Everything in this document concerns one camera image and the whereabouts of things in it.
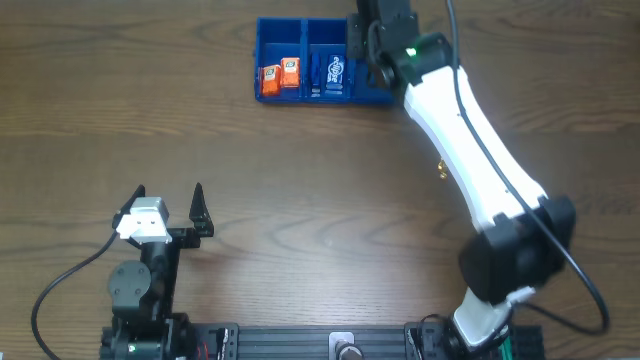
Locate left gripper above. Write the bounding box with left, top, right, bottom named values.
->
left=112, top=182, right=215, bottom=250

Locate orange candy box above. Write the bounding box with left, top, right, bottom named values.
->
left=260, top=64, right=282, bottom=98
left=279, top=57, right=302, bottom=90

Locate blue candy pack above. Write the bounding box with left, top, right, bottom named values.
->
left=324, top=53, right=347, bottom=96
left=309, top=52, right=323, bottom=99

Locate blue tray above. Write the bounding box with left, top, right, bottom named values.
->
left=253, top=17, right=401, bottom=106

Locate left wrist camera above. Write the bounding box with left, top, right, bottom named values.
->
left=115, top=196, right=171, bottom=246

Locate black cable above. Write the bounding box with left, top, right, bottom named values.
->
left=446, top=0, right=611, bottom=336
left=30, top=230, right=121, bottom=360

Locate mounting rail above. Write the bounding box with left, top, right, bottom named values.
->
left=99, top=322, right=546, bottom=360

